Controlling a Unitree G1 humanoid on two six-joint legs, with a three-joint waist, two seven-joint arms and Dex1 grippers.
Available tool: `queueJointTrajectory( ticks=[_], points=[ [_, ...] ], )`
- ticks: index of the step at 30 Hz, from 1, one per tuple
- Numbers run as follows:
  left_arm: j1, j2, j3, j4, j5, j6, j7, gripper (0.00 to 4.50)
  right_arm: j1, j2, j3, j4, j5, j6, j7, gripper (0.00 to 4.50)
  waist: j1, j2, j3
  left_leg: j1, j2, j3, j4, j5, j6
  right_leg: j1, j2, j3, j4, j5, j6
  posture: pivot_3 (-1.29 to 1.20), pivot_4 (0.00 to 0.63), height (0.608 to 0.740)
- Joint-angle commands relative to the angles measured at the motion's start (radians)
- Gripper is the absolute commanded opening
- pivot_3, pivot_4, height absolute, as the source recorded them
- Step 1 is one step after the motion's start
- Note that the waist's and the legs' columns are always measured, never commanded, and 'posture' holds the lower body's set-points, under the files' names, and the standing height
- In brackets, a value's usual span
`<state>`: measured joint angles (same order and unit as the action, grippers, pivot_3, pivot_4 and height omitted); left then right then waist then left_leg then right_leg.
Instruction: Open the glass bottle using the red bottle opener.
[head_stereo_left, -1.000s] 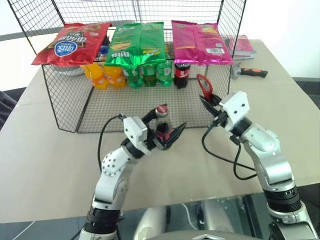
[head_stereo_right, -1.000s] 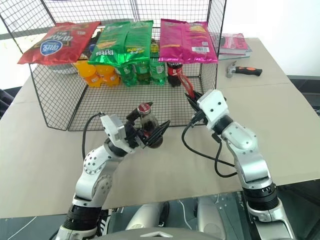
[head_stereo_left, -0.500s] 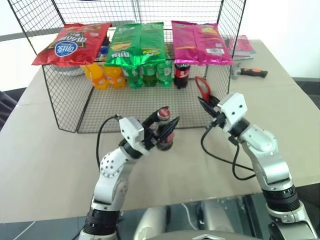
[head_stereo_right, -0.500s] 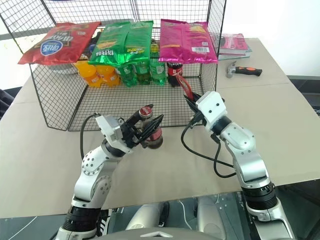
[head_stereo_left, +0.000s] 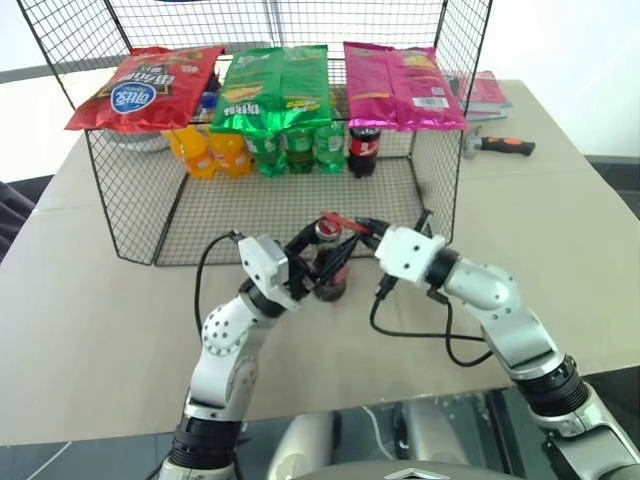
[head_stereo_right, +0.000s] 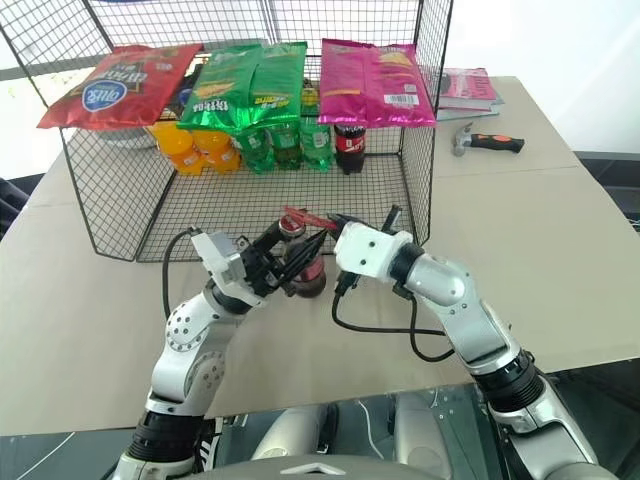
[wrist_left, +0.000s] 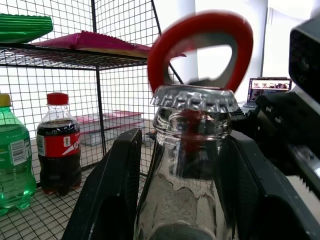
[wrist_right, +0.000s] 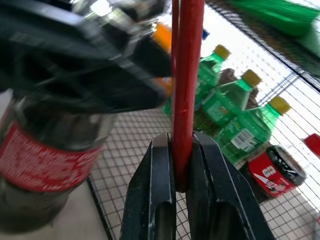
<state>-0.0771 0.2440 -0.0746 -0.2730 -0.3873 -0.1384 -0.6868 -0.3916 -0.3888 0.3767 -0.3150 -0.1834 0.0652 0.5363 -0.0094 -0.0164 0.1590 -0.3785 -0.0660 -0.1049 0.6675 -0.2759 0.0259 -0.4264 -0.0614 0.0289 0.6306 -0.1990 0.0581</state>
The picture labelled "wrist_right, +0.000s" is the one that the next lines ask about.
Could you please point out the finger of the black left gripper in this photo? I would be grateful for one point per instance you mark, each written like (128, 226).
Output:
(147, 60)
(130, 97)

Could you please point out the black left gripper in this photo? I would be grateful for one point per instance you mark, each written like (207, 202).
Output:
(37, 47)

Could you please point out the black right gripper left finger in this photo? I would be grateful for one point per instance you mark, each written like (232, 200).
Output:
(152, 190)

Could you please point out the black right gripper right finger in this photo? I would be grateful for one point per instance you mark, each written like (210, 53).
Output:
(220, 195)

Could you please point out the red bottle opener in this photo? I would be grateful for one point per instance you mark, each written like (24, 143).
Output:
(186, 75)

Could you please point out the glass cola bottle red label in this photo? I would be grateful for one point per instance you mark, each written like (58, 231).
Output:
(40, 162)

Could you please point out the orange soda bottle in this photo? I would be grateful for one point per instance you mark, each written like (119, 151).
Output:
(162, 37)

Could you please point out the dark cola bottle red label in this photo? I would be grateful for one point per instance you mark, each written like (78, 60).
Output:
(272, 172)

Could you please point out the green plastic bottle yellow cap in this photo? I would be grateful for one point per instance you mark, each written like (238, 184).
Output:
(225, 105)
(208, 72)
(250, 132)

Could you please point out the small blue object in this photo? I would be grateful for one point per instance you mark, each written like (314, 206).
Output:
(205, 34)

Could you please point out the red object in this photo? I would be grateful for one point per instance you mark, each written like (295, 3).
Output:
(313, 143)

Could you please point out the green plastic object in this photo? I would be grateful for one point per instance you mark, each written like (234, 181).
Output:
(275, 12)

